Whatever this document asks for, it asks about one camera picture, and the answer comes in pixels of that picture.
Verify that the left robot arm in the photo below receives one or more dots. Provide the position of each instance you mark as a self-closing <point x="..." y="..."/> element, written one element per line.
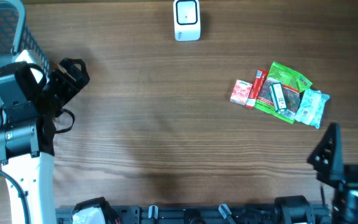
<point x="31" y="100"/>

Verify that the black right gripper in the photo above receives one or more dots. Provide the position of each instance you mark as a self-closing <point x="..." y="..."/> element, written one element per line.
<point x="334" y="170"/>

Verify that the dark green small box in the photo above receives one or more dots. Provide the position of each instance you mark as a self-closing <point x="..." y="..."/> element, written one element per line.
<point x="278" y="97"/>

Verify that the red stick packet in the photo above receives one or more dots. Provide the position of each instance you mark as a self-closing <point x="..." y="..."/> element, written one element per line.
<point x="256" y="88"/>

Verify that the red Kleenex tissue pack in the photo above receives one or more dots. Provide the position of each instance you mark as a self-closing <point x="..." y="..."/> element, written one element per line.
<point x="241" y="92"/>

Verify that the white barcode scanner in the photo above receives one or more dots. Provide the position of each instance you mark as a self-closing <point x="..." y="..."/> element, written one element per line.
<point x="187" y="20"/>

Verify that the pale teal wipes packet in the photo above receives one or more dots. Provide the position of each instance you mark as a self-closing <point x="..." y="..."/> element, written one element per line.
<point x="311" y="108"/>

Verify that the green snack bag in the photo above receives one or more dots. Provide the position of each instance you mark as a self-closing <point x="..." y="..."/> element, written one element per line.
<point x="293" y="84"/>

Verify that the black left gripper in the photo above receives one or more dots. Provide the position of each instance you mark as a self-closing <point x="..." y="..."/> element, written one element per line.
<point x="71" y="88"/>

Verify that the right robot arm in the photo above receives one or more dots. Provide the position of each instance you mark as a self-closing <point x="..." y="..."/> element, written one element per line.
<point x="344" y="203"/>

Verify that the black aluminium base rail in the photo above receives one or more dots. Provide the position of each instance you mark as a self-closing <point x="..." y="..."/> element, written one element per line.
<point x="265" y="213"/>

